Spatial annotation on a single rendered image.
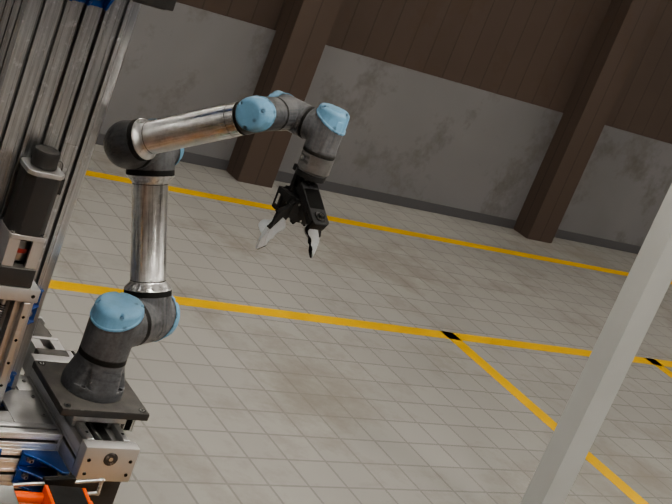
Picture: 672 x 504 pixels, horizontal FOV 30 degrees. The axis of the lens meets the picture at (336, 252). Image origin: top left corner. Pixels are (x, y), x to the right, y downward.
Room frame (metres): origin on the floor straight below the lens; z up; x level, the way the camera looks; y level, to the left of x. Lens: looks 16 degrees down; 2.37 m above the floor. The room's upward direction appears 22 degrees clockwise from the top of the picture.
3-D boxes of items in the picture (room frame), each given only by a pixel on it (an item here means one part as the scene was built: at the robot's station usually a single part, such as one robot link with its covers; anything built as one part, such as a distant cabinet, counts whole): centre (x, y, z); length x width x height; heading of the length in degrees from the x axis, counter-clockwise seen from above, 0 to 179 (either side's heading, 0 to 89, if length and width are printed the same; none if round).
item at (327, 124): (2.73, 0.12, 1.82); 0.09 x 0.08 x 0.11; 67
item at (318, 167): (2.73, 0.12, 1.74); 0.08 x 0.08 x 0.05
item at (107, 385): (2.72, 0.42, 1.09); 0.15 x 0.15 x 0.10
